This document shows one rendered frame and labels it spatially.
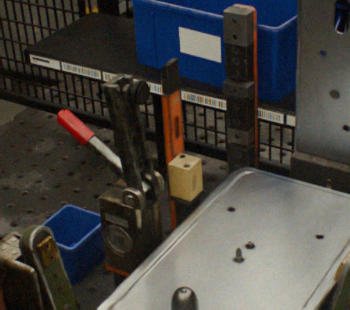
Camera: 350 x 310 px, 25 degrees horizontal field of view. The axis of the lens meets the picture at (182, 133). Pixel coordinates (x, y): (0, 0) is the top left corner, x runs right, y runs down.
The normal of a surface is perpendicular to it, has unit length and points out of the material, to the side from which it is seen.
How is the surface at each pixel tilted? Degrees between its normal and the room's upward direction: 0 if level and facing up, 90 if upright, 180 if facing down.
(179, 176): 90
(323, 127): 90
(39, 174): 0
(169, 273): 0
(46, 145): 0
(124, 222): 90
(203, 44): 90
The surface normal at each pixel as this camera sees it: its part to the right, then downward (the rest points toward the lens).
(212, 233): -0.06, -0.87
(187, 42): -0.62, 0.43
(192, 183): 0.85, 0.22
